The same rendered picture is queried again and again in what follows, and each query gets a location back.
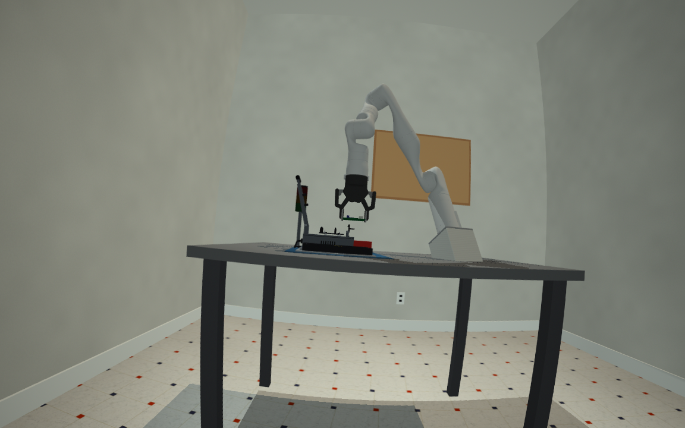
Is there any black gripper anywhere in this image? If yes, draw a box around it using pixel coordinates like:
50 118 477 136
335 174 376 222

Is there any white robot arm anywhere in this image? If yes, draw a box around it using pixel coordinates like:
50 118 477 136
344 84 462 233

